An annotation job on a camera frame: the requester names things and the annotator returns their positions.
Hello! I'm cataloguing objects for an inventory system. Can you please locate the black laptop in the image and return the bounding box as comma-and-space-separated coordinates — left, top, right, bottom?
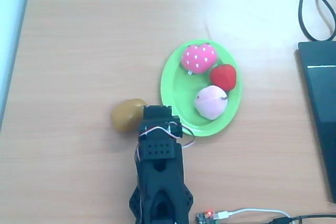
297, 40, 336, 204

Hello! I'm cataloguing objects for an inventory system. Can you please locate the pink spotted strawberry plush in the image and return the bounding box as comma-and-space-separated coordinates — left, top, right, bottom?
180, 42, 219, 76

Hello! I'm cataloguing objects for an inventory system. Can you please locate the light pink peach plush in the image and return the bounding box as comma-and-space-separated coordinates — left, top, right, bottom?
194, 85, 229, 121

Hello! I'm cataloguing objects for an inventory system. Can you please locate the red apple plush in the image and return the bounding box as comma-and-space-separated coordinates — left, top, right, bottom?
209, 63, 238, 92

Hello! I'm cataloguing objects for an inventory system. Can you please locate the thick black cable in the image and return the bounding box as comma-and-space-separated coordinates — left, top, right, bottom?
298, 0, 336, 42

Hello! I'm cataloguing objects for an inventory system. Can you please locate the thin black cable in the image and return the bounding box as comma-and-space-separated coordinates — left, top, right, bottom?
317, 0, 336, 40

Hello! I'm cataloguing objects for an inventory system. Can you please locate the motor control board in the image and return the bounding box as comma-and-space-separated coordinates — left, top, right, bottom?
195, 210, 219, 224

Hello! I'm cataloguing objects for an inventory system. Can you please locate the red white gripper servo wire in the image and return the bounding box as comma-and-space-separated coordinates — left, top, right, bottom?
135, 121, 196, 163

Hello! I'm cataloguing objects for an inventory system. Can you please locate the white usb cable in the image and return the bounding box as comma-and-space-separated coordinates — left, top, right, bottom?
214, 208, 292, 221

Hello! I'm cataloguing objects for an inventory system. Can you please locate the black power cable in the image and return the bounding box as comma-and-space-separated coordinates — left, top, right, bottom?
269, 214, 336, 224

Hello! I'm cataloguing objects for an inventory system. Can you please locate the green plastic plate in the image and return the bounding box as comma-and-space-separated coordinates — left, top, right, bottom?
160, 39, 244, 137

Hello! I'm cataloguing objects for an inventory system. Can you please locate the brown kiwi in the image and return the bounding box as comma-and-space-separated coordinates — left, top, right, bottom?
110, 98, 148, 134

